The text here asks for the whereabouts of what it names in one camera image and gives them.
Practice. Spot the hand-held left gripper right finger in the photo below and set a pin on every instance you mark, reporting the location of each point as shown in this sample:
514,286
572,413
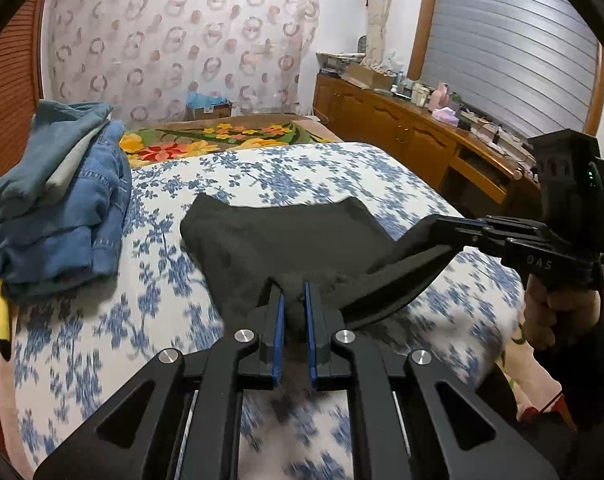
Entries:
312,332

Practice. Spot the wooden cabinet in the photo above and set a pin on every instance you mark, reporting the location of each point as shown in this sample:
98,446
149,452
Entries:
397,130

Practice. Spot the blue denim jeans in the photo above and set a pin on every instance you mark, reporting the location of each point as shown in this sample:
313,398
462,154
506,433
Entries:
66,230

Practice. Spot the open cardboard box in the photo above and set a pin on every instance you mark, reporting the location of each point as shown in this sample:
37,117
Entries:
369,76

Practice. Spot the person's right hand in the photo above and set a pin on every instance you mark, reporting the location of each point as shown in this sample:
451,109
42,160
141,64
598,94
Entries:
557,315

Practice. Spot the grey window blind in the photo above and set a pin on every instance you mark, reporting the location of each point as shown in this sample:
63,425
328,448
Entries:
512,45

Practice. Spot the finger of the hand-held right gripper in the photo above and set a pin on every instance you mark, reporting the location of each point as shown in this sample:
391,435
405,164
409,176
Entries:
487,237

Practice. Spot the blue floral bedsheet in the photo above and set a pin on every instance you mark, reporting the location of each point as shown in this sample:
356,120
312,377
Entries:
146,320

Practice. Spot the person's right forearm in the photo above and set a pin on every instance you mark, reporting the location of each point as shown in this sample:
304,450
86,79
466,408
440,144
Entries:
592,370

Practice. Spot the pink bottle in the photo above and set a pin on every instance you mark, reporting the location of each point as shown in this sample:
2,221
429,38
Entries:
439,96

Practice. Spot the cardboard box with blue bags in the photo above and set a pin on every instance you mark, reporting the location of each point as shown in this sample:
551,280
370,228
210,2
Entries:
209,107

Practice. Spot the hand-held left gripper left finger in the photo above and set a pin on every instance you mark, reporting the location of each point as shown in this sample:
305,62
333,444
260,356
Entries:
280,332

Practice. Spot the pink tissue box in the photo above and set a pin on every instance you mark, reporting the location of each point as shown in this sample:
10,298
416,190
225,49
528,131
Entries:
447,116

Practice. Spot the beige narrow curtain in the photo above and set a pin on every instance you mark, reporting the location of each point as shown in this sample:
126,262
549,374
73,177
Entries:
382,10

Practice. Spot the colourful flower blanket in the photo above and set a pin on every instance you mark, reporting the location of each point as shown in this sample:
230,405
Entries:
216,137

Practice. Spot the light blue jeans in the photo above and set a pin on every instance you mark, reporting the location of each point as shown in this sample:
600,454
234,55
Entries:
46,145

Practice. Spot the black pants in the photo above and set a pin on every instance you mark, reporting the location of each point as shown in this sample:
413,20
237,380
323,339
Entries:
282,240

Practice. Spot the wooden louvered wardrobe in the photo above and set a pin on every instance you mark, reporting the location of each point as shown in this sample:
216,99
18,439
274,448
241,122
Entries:
6,85

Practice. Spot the circle pattern curtain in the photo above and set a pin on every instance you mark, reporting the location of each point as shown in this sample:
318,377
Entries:
181,40

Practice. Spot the stack of papers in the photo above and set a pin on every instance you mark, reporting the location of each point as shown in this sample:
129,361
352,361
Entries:
334,62

